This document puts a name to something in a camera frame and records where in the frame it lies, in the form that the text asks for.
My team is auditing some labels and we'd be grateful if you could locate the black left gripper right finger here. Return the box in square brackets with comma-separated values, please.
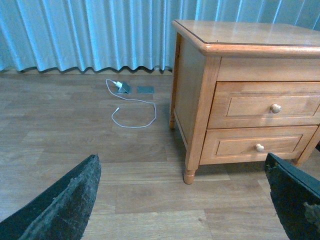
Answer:
[264, 153, 320, 240]

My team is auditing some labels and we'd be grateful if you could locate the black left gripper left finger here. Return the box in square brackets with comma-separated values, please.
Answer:
[0, 154, 101, 240]

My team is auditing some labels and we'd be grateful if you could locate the wooden drawer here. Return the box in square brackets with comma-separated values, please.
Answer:
[208, 82, 320, 129]
[199, 125, 318, 165]

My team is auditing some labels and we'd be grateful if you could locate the wooden nightstand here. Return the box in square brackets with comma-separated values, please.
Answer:
[169, 20, 320, 184]

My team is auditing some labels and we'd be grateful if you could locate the open metal floor socket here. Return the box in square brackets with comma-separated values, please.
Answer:
[115, 81, 132, 94]

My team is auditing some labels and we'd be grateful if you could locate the closed metal floor plate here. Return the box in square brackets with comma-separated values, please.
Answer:
[137, 86, 155, 94]

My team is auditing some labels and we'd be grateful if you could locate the light blue curtain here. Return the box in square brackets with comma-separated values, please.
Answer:
[0, 0, 320, 71]

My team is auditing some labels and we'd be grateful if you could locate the white cable on floor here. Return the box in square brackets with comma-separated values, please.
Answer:
[105, 78, 157, 129]

